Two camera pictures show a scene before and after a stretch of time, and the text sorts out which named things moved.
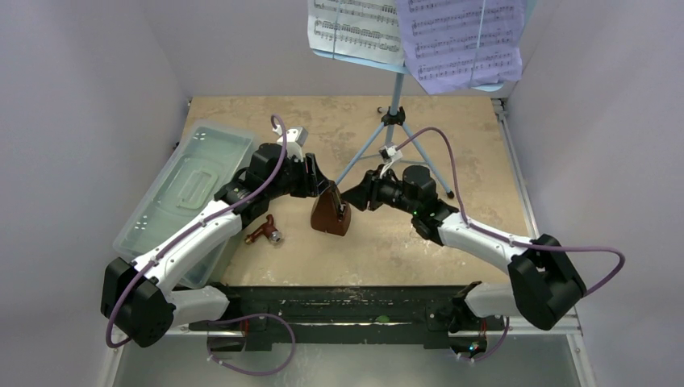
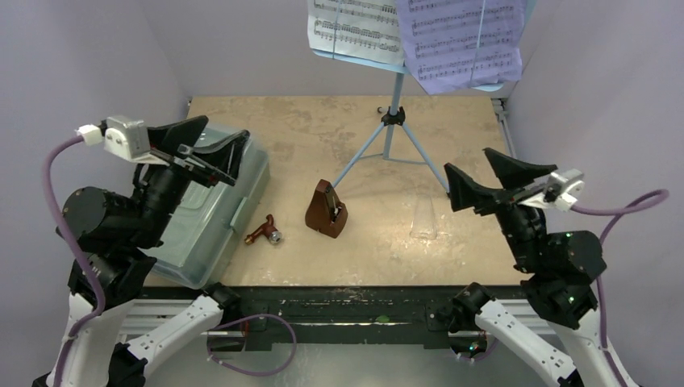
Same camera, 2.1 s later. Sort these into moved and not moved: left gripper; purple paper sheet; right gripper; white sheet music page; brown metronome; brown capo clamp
Moved: right gripper; left gripper
Not moved: white sheet music page; brown metronome; brown capo clamp; purple paper sheet
